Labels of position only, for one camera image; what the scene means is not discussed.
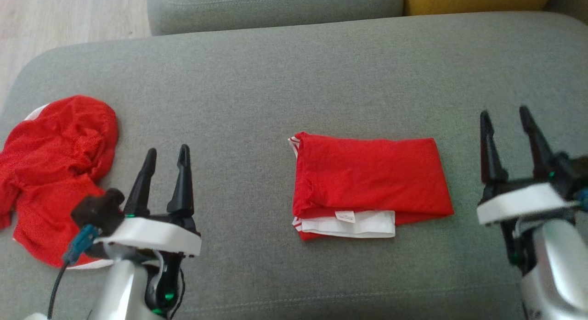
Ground black left camera cable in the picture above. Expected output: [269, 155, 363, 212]
[47, 260, 69, 320]

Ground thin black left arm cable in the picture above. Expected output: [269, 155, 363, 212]
[170, 267, 186, 318]

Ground red mesh jersey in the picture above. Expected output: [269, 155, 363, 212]
[0, 95, 119, 269]

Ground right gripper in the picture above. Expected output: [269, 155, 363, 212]
[476, 106, 580, 226]

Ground grey back cushion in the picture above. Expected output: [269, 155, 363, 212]
[147, 0, 405, 36]

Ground teal left camera connector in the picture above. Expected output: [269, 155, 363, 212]
[63, 225, 99, 265]

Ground taupe partition panel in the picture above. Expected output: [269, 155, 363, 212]
[544, 0, 588, 25]

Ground red shorts with white trim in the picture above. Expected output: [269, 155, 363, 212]
[288, 132, 455, 241]

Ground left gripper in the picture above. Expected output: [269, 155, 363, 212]
[94, 144, 202, 258]

